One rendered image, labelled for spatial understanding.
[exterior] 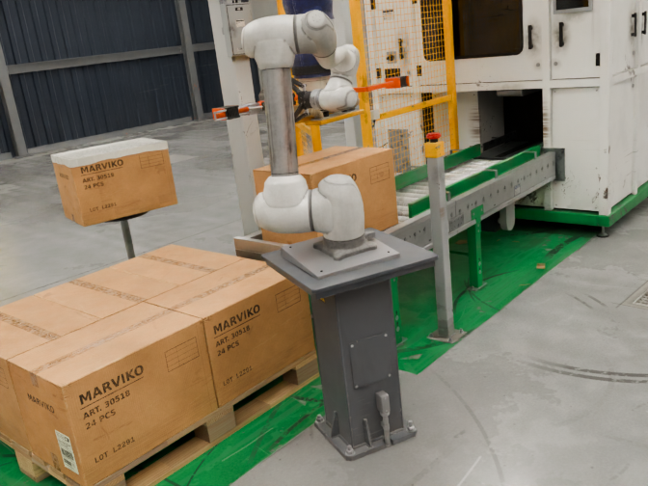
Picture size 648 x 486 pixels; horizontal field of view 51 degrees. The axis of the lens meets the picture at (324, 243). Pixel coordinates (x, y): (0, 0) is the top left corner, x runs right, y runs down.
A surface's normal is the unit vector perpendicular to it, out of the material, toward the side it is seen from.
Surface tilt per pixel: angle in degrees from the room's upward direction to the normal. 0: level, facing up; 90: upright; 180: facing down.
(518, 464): 0
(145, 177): 90
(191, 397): 90
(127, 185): 90
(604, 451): 0
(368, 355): 90
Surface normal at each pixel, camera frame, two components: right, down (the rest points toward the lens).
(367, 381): 0.43, 0.22
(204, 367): 0.75, 0.11
